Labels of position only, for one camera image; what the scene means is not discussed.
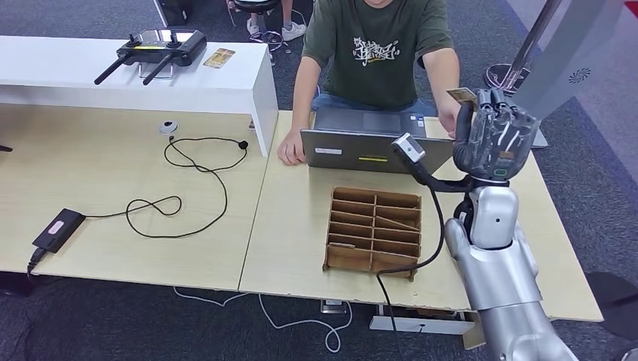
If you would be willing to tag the grey laptop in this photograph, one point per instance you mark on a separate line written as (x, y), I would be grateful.
(359, 149)

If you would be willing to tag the person's right forearm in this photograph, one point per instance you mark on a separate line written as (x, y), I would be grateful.
(305, 97)

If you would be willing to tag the person's right hand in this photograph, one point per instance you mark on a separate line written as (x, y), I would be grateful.
(291, 149)

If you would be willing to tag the chrome stanchion post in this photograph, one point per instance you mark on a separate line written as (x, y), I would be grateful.
(501, 74)

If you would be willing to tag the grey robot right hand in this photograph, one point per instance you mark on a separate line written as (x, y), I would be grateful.
(498, 139)

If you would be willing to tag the white desk foot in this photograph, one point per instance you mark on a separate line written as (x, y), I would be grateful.
(423, 326)

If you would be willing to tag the person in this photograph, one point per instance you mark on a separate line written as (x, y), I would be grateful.
(374, 60)
(294, 31)

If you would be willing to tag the person's left forearm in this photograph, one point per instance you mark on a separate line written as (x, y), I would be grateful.
(442, 74)

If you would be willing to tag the black equipment case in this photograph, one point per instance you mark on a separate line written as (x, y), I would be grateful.
(174, 10)

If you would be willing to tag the white desk shelf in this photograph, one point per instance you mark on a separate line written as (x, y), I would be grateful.
(99, 79)

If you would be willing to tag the metal floor socket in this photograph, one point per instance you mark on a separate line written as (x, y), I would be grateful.
(334, 308)

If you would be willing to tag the black round base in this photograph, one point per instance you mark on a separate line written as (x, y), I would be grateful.
(613, 299)

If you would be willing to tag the black remote controller with antennas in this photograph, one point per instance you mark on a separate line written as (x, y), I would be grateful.
(159, 47)

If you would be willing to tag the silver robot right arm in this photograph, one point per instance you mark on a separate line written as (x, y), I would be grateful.
(498, 269)

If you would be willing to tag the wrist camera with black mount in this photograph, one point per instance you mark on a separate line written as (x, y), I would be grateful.
(408, 148)

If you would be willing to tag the person's left hand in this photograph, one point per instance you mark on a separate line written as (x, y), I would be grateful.
(448, 119)

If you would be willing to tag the small black rod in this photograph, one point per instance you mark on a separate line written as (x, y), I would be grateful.
(5, 148)

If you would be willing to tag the black stool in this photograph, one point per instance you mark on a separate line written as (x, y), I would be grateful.
(256, 4)

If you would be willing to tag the grey kiosk stand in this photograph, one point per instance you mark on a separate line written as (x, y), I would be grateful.
(563, 60)

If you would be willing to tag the black power adapter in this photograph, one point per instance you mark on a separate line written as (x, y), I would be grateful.
(58, 230)

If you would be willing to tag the yellow printed ID card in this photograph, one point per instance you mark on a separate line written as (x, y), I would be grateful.
(461, 95)

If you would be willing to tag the brown cardboard slot organizer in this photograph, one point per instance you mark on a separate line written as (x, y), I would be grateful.
(374, 234)

